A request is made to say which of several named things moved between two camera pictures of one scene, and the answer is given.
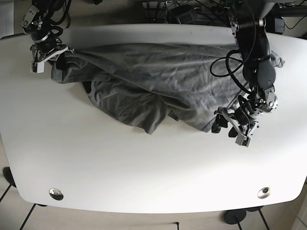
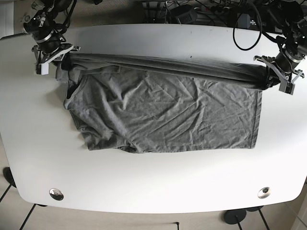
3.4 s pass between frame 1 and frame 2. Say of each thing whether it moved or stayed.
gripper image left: moved
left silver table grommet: stayed
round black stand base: stayed
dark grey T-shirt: moved
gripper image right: moved
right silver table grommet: stayed
